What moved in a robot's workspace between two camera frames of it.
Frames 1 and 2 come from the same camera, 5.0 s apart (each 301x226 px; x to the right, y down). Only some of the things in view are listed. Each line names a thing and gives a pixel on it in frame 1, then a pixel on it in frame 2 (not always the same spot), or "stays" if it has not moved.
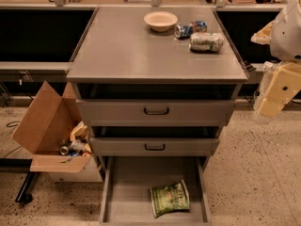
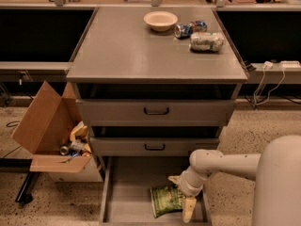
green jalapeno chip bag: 169,198 stays
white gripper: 287,35 to 190,188
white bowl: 160,21 stays
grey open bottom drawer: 126,197 stays
